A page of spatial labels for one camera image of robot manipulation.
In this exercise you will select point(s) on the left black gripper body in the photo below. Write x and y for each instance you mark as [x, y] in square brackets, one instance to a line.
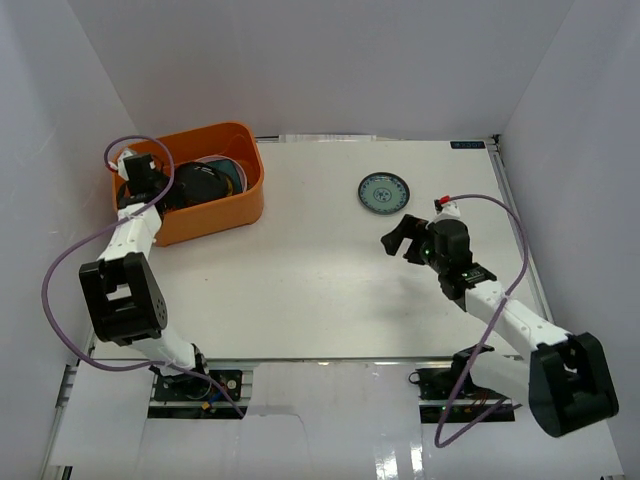
[163, 189]

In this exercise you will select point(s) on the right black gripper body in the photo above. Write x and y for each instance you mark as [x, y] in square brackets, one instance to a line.
[436, 263]

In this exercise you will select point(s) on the black round plate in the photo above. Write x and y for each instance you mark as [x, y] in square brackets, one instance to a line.
[203, 183]

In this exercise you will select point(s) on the blue patterned small plate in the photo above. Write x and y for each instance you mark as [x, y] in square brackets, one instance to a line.
[383, 193]

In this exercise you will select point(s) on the teal square plate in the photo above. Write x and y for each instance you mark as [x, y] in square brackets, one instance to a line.
[228, 167]

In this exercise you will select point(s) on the yellow patterned round plate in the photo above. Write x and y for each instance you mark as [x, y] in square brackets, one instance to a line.
[230, 186]

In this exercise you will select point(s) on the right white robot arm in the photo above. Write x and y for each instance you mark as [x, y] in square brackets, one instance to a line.
[562, 378]

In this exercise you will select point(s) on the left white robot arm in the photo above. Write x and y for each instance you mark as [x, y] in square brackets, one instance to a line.
[124, 300]

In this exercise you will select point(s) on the orange plastic bin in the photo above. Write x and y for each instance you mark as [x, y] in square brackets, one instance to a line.
[231, 139]

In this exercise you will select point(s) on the blue table label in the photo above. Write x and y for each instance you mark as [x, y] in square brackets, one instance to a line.
[467, 145]

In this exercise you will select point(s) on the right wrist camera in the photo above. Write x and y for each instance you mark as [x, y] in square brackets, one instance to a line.
[446, 208]

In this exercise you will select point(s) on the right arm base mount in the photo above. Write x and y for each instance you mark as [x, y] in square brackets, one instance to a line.
[436, 384]

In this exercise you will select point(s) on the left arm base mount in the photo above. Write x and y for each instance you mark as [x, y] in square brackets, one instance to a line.
[198, 400]

